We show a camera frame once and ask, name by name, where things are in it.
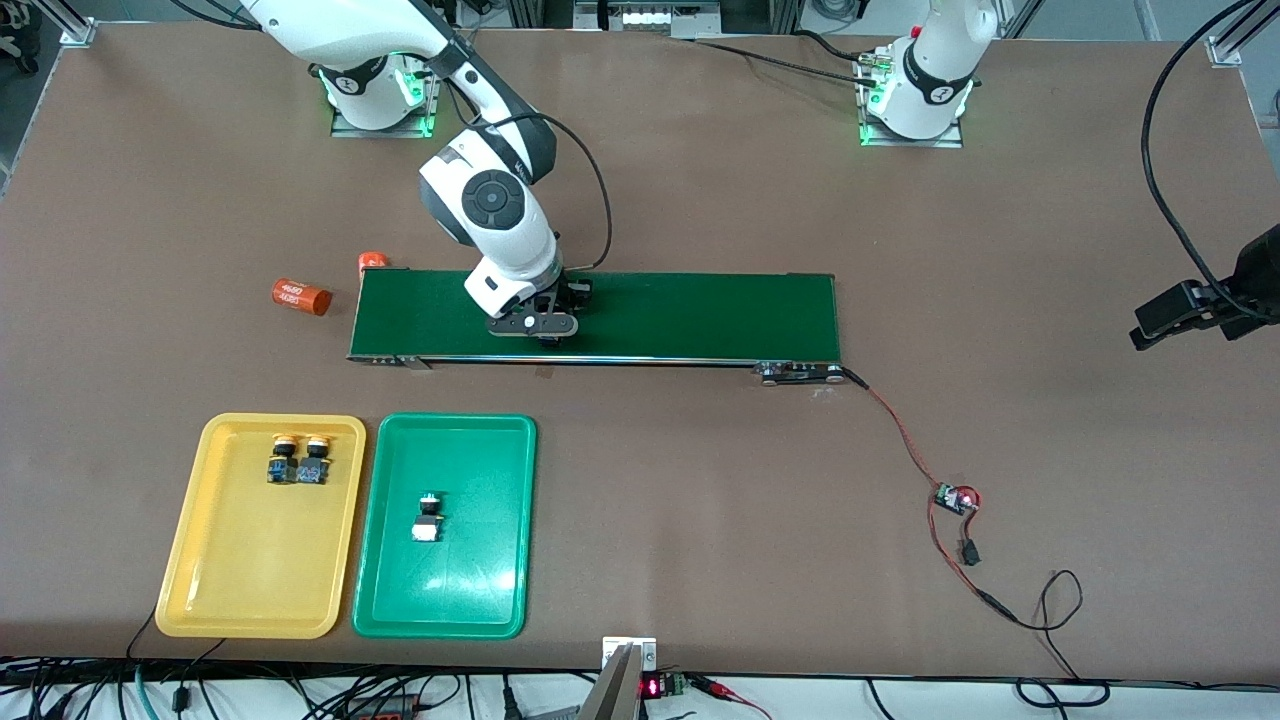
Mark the dark shoe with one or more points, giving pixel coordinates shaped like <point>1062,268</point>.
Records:
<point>18,48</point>

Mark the orange 4680 cylinder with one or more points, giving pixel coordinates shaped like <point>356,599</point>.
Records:
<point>372,262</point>
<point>301,296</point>

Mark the small black plug connector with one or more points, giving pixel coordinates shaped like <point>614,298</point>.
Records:
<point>969,552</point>

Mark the silver lit device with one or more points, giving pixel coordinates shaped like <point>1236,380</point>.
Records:
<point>645,17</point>

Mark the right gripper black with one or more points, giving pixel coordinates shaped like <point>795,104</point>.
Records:
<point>570,294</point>

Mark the red clip leads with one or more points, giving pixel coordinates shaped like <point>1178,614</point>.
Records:
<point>720,690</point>

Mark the yellow plastic tray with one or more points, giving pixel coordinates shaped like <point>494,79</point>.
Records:
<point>230,560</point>

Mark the aluminium frame post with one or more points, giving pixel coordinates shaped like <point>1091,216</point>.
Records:
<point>70,25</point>
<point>1235,40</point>

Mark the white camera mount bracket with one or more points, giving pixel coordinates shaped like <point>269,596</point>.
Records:
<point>645,650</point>

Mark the grey metal mount bar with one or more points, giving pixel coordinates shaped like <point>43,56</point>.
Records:
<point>610,695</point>

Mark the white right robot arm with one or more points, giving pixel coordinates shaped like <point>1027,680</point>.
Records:
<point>500,205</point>

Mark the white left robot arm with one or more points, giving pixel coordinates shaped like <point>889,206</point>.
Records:
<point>935,80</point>

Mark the small green controller board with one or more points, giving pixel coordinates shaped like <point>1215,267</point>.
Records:
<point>955,498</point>

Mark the green plastic tray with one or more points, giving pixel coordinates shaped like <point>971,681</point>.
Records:
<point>470,580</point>

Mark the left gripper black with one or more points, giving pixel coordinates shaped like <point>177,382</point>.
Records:
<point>1256,272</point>

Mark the yellow push button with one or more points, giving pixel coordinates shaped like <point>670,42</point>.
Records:
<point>315,462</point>
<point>283,462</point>

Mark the green conveyor belt unit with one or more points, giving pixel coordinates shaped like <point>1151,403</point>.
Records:
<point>700,330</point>

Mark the small red digit display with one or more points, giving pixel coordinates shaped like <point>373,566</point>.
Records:
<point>655,687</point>

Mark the orange power strip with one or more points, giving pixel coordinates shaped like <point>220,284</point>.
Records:
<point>380,712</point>

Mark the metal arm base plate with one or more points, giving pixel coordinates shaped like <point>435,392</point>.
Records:
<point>436,110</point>
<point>950,140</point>

